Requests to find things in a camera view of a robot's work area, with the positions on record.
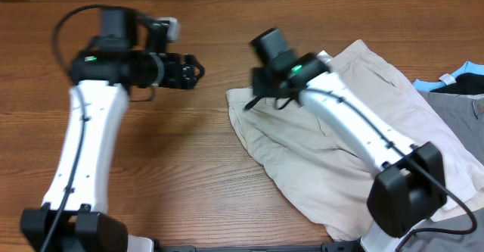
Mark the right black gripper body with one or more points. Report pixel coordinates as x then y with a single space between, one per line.
265 85

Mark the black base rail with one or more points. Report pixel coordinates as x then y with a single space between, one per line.
338 246

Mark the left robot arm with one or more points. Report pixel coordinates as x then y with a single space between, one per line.
129 51

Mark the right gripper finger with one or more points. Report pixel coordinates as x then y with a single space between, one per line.
252 103
287 101

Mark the blue and black garment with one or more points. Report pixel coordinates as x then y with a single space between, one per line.
467 80

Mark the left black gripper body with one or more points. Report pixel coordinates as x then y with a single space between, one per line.
169 72

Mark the grey shorts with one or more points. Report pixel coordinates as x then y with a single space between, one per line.
464 115

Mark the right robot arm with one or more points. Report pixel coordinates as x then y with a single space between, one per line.
409 179

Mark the beige shorts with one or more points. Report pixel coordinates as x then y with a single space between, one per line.
318 173

